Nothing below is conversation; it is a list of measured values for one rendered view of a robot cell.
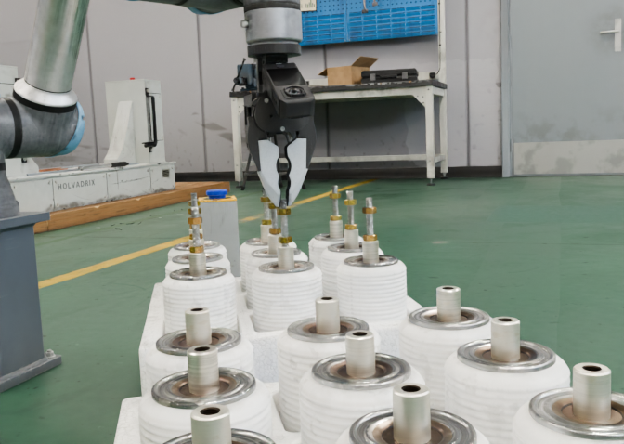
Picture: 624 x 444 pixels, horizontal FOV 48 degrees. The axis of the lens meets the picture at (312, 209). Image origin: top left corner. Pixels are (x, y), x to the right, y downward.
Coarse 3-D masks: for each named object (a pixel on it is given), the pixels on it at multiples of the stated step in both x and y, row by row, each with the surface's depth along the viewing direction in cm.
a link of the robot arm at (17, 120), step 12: (0, 96) 129; (0, 108) 128; (12, 108) 130; (0, 120) 127; (12, 120) 129; (0, 132) 127; (12, 132) 129; (0, 144) 128; (12, 144) 130; (0, 156) 128; (12, 156) 132
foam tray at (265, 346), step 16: (160, 288) 119; (240, 288) 124; (160, 304) 108; (240, 304) 106; (416, 304) 102; (160, 320) 98; (240, 320) 96; (400, 320) 93; (144, 336) 91; (160, 336) 90; (256, 336) 89; (272, 336) 89; (384, 336) 91; (144, 352) 86; (256, 352) 88; (272, 352) 89; (384, 352) 91; (144, 368) 86; (256, 368) 88; (272, 368) 89; (144, 384) 86
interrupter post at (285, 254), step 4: (280, 248) 94; (284, 248) 94; (288, 248) 94; (292, 248) 95; (280, 252) 94; (284, 252) 94; (288, 252) 94; (292, 252) 95; (280, 256) 95; (284, 256) 94; (288, 256) 94; (292, 256) 95; (280, 260) 95; (284, 260) 94; (288, 260) 94; (292, 260) 95; (280, 264) 95; (284, 264) 94; (288, 264) 94; (292, 264) 95; (280, 268) 95; (284, 268) 95; (288, 268) 95
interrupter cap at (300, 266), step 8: (264, 264) 97; (272, 264) 97; (296, 264) 97; (304, 264) 96; (312, 264) 95; (264, 272) 93; (272, 272) 92; (280, 272) 92; (288, 272) 92; (296, 272) 92
